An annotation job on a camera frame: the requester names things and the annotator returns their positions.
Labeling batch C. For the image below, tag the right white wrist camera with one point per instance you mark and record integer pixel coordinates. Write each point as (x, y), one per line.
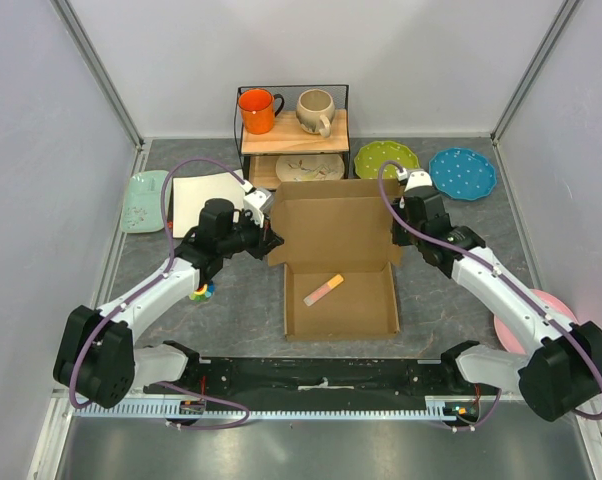
(413, 178)

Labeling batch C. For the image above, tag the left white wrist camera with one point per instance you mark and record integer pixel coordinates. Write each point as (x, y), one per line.
(258, 201)

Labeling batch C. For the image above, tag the beige leaf pattern plate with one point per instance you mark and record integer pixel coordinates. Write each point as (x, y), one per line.
(315, 167)

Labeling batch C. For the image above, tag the orange pink eraser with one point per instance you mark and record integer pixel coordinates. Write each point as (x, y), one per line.
(323, 290)

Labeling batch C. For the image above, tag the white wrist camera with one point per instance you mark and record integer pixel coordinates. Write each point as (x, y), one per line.
(258, 201)
(413, 178)

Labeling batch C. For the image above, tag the beige ceramic mug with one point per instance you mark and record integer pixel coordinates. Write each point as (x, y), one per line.
(315, 112)

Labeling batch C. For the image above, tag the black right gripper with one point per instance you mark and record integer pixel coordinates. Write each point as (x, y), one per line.
(398, 238)

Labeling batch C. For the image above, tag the orange mug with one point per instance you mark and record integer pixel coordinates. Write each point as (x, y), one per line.
(259, 108)

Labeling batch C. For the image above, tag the brown cardboard box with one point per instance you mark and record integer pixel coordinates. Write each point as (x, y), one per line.
(337, 227)

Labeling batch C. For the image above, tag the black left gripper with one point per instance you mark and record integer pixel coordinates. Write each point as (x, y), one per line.
(266, 238)

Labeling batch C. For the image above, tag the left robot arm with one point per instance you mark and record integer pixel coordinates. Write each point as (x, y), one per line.
(98, 359)

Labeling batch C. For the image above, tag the white square plate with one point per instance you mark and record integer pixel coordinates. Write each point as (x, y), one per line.
(191, 193)

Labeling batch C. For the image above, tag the black wire wooden shelf rack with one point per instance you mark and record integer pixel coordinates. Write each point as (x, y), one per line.
(259, 154)

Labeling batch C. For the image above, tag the grey slotted cable duct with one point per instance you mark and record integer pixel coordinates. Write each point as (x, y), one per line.
(176, 409)

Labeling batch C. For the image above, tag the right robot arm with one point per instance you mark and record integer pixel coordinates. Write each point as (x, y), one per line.
(560, 369)

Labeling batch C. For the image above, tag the blue dotted plate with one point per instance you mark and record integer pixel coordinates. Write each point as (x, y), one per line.
(462, 174)

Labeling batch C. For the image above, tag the mint divided tray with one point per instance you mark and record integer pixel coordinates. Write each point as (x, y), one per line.
(141, 212)

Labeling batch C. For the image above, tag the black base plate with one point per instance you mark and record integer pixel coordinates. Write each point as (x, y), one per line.
(323, 384)

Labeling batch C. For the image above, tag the green dotted plate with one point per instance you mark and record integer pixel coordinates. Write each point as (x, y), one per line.
(370, 158)

